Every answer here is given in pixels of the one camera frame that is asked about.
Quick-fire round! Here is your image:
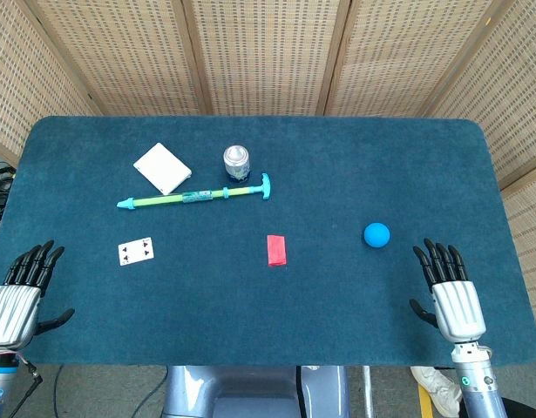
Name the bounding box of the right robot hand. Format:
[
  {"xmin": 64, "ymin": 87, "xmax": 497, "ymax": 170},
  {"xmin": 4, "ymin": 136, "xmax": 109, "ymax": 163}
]
[{"xmin": 409, "ymin": 237, "xmax": 487, "ymax": 341}]

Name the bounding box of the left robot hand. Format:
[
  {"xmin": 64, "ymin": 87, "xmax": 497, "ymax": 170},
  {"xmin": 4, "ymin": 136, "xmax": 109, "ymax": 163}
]
[{"xmin": 0, "ymin": 239, "xmax": 76, "ymax": 350}]

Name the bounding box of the white sneaker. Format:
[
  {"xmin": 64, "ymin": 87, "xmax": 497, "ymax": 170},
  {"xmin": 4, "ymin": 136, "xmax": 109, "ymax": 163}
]
[{"xmin": 410, "ymin": 365, "xmax": 464, "ymax": 417}]

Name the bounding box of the blue foam ball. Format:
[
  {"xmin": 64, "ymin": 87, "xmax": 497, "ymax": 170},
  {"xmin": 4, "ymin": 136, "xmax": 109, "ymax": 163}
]
[{"xmin": 363, "ymin": 222, "xmax": 391, "ymax": 250}]

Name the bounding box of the four of clubs playing card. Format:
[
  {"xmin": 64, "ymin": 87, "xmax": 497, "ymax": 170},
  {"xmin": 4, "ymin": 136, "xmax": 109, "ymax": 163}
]
[{"xmin": 117, "ymin": 237, "xmax": 156, "ymax": 267}]

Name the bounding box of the blue table cloth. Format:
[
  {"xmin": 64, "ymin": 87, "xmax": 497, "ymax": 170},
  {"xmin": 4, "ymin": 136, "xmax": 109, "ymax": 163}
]
[{"xmin": 0, "ymin": 114, "xmax": 536, "ymax": 367}]

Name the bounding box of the white flat box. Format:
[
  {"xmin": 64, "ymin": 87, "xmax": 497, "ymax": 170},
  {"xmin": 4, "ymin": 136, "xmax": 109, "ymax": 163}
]
[{"xmin": 132, "ymin": 142, "xmax": 193, "ymax": 196}]

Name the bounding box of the green and cyan water pump toy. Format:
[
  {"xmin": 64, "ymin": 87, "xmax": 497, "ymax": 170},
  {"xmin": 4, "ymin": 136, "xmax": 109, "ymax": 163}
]
[{"xmin": 116, "ymin": 172, "xmax": 274, "ymax": 213}]

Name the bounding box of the grey-blue robot torso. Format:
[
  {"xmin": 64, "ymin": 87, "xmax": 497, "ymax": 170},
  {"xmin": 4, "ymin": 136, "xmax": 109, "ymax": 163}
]
[{"xmin": 161, "ymin": 364, "xmax": 349, "ymax": 418}]

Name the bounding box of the silver and blue drink can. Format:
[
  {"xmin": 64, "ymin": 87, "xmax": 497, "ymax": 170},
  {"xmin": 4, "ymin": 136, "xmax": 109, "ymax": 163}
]
[{"xmin": 222, "ymin": 145, "xmax": 251, "ymax": 184}]

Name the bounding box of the woven folding screen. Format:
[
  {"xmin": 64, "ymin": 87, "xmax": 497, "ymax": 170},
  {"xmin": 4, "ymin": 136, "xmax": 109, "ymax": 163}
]
[{"xmin": 0, "ymin": 0, "xmax": 536, "ymax": 332}]

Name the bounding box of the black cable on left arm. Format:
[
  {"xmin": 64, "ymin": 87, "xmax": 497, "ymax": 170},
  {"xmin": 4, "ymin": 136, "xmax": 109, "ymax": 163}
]
[{"xmin": 15, "ymin": 353, "xmax": 44, "ymax": 393}]

